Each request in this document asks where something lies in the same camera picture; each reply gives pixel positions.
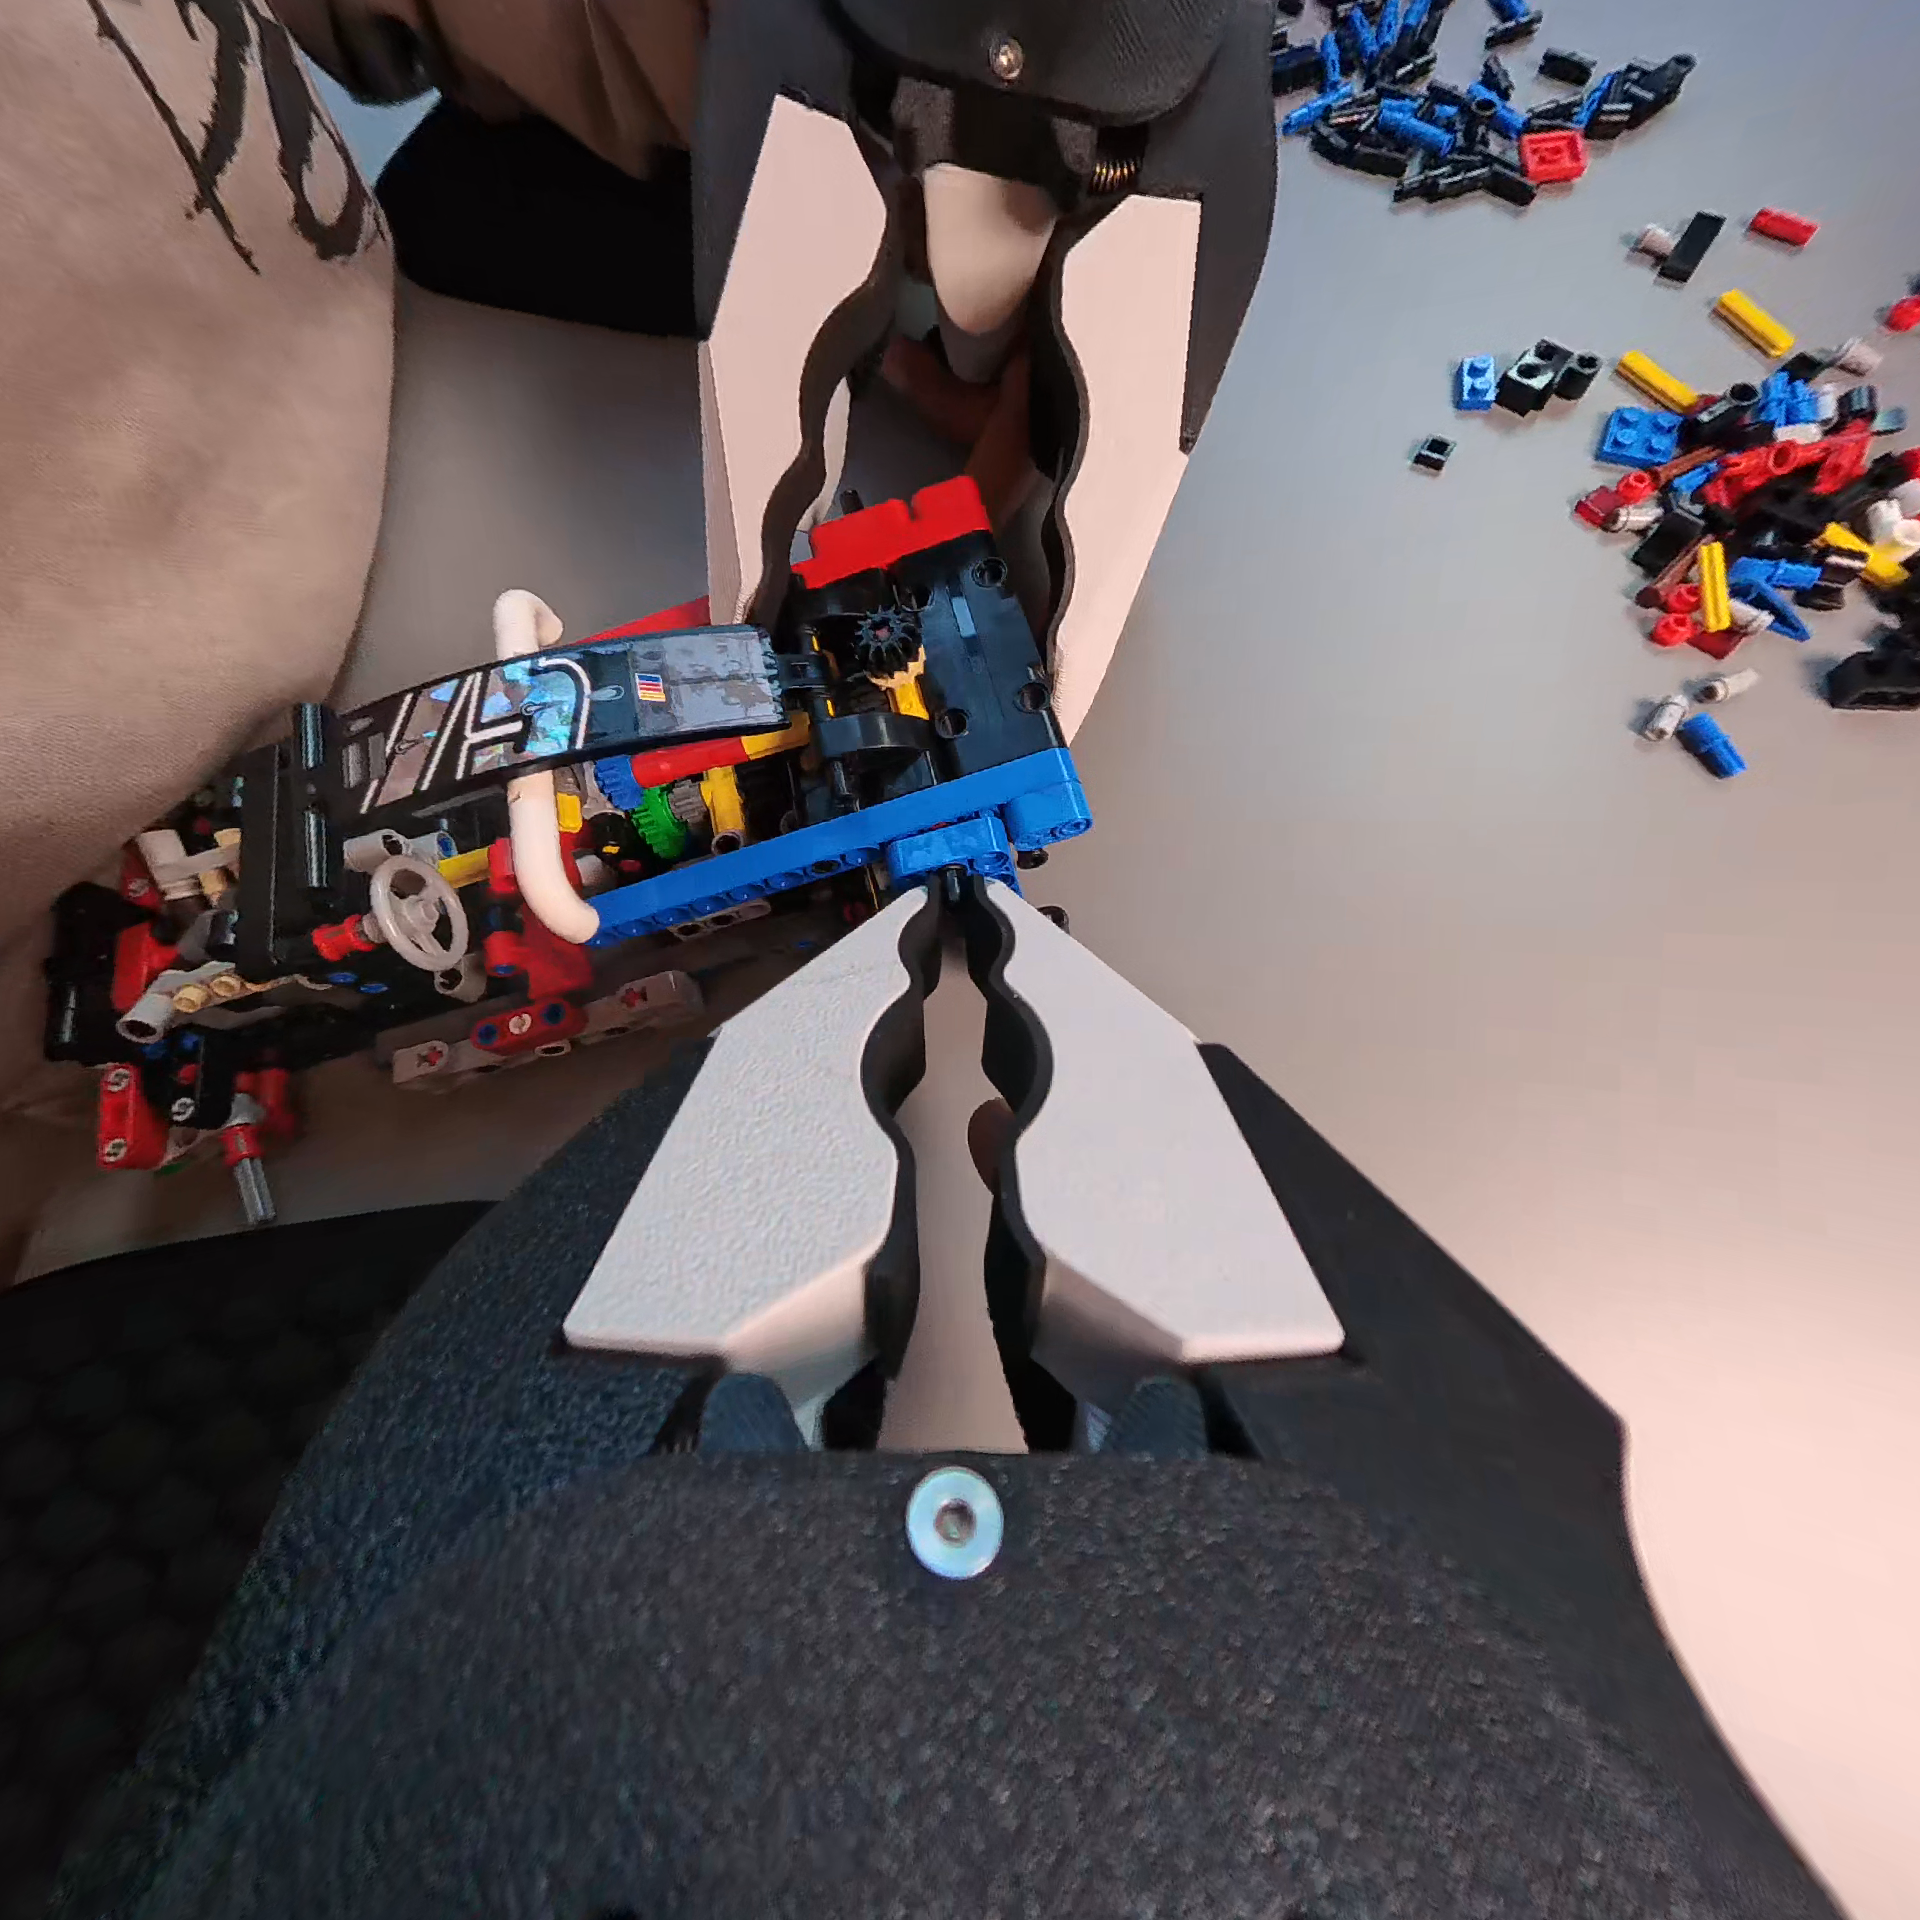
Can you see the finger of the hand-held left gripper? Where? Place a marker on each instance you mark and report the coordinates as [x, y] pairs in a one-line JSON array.
[[766, 300], [1141, 376]]

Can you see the lego car model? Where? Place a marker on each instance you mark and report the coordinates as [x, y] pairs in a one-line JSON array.
[[983, 668]]

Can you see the person's left hand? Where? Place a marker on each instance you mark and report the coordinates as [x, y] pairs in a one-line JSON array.
[[961, 428]]

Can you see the black quilted chair seat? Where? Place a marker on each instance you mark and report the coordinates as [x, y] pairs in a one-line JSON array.
[[151, 1500], [526, 227]]

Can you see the person's right hand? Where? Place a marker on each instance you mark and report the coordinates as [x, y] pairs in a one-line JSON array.
[[993, 1149]]

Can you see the pile of black blue pins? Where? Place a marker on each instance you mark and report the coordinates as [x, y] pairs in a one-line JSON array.
[[1427, 105]]

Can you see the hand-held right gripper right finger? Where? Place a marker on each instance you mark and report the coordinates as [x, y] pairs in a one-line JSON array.
[[1171, 1201]]

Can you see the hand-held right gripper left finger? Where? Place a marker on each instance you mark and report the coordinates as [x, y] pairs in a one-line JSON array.
[[736, 1201]]

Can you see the pile of mixed lego pieces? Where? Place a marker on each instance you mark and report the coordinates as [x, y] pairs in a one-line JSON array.
[[1772, 496]]

